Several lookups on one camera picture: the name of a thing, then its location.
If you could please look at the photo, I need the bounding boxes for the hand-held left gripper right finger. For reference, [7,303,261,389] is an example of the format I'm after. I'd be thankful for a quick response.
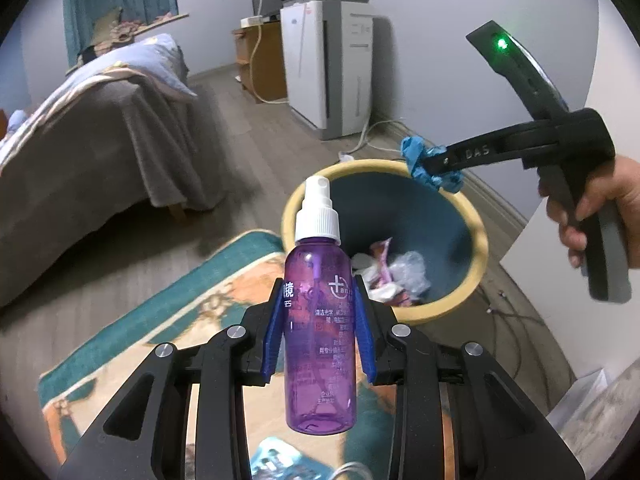
[352,300,586,480]

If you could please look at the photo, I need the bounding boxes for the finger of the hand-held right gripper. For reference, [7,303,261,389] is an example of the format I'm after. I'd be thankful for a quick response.
[425,122,556,182]

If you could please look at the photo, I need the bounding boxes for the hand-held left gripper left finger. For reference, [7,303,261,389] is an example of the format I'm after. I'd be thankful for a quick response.
[57,277,286,480]

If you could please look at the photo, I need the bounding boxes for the purple spray bottle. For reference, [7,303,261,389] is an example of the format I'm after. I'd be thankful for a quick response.
[284,176,359,435]

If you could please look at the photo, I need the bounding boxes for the blue paper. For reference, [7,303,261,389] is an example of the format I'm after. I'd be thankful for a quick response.
[399,135,464,194]

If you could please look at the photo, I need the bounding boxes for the clear plastic bag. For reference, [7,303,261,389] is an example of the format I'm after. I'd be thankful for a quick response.
[387,251,432,302]

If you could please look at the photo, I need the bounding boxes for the yellow rimmed trash bin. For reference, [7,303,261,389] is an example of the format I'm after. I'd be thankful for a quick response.
[280,158,489,325]

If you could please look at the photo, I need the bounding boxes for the person's right hand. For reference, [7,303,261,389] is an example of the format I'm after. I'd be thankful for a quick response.
[545,155,640,275]

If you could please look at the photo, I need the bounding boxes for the white crumpled tissue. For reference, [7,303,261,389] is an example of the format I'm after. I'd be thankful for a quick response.
[350,253,382,288]

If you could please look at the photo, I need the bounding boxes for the pink wrapper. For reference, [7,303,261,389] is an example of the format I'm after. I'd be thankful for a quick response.
[369,238,416,308]

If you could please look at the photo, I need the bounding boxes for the teal and orange rug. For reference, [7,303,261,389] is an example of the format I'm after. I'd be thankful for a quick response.
[38,229,453,480]

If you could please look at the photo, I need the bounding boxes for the white board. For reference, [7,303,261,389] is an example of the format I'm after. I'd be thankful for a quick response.
[500,180,640,396]

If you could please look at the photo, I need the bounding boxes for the blue packet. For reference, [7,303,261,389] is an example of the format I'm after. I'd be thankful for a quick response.
[249,436,327,480]

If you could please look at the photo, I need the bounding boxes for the white air purifier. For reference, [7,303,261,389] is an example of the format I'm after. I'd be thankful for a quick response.
[279,0,377,141]

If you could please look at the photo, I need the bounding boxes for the bed with brown cover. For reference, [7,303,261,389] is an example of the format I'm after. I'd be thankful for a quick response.
[0,35,226,307]

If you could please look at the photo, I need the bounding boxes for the wooden cabinet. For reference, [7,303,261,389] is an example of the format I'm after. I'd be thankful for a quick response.
[232,20,289,104]

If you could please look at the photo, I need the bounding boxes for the white storage box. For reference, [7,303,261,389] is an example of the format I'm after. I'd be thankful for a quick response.
[545,369,640,472]

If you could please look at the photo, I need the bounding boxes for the light blue printed quilt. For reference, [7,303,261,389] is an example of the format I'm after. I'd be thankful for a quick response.
[0,33,199,161]

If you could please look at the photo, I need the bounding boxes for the white floor cable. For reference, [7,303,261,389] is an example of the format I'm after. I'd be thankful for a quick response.
[345,116,408,155]

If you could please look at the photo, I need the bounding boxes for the thin white cable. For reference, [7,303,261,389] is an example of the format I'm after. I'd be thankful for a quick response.
[326,461,374,480]

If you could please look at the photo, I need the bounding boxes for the black floor cable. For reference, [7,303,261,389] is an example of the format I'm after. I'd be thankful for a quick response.
[480,280,578,411]

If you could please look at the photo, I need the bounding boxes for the white cabinet cable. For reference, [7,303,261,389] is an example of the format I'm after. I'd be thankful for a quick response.
[246,24,290,105]

